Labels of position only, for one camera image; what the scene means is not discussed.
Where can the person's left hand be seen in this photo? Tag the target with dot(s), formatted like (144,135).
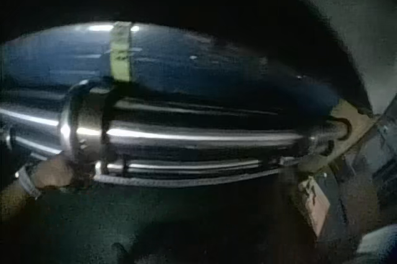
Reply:
(52,171)

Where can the person's left fingers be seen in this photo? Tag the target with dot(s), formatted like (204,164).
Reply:
(80,173)

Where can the chrome exhaust pipe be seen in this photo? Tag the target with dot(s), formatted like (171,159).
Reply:
(192,135)

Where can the yellow-green tape strip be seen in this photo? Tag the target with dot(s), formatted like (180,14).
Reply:
(120,50)

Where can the glossy blue body panel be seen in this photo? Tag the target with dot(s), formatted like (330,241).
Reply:
(198,62)

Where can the black curved cover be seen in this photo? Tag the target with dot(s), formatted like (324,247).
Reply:
(294,13)

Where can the tan cardboard piece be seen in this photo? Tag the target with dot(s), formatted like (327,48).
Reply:
(356,127)

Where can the blue cloth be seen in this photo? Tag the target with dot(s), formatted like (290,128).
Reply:
(380,245)

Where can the grey metal frame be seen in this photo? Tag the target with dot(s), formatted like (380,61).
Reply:
(380,152)

